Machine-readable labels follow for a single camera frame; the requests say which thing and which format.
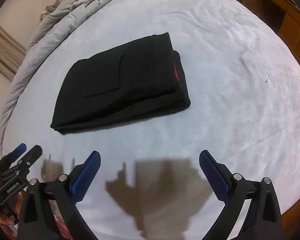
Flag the person's left hand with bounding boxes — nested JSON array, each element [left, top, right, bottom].
[[0, 194, 23, 239]]

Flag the grey quilted duvet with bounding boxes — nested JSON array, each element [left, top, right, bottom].
[[0, 0, 112, 153]]

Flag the wooden side cabinet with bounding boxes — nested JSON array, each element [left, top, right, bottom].
[[243, 0, 300, 65]]

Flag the beige curtain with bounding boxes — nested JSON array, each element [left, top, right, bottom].
[[0, 25, 26, 81]]

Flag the light blue bed sheet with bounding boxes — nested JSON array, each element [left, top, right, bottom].
[[0, 0, 300, 239]]

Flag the wooden bed frame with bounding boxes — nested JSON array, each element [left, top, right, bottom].
[[282, 202, 300, 239]]

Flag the black pants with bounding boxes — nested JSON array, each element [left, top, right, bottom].
[[50, 33, 191, 134]]

